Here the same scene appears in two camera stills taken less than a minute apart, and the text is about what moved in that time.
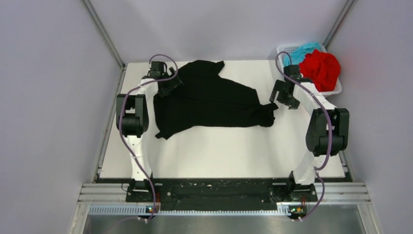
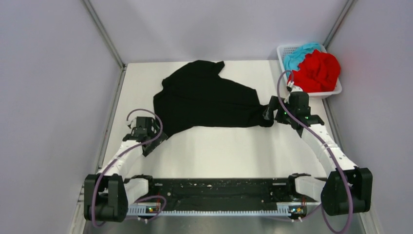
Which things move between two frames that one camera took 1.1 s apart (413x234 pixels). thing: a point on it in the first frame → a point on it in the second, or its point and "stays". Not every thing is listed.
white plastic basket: x=282 y=49 stays
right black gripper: x=293 y=103 → x=273 y=104
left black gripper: x=174 y=82 → x=162 y=137
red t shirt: x=322 y=68 stays
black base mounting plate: x=221 y=195 stays
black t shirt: x=206 y=98 stays
